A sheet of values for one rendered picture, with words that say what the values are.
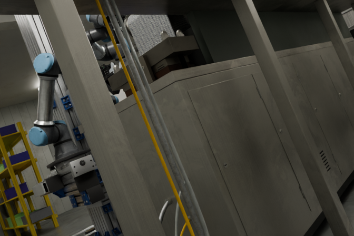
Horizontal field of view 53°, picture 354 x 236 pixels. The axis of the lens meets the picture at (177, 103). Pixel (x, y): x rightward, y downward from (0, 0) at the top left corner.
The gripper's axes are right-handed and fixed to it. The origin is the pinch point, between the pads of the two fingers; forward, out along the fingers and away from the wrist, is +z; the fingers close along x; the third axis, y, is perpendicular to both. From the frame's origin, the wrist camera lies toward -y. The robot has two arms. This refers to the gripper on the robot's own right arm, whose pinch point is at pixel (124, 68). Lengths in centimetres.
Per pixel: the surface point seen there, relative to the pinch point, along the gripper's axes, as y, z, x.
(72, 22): -9, 67, -73
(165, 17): 8.8, 36.2, -0.1
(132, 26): 15.0, 16.4, -0.1
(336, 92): -55, 49, 123
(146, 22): 12.2, 25.1, -0.1
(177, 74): -21, 49, -23
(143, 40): 6.0, 19.5, -0.1
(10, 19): 152, -232, 86
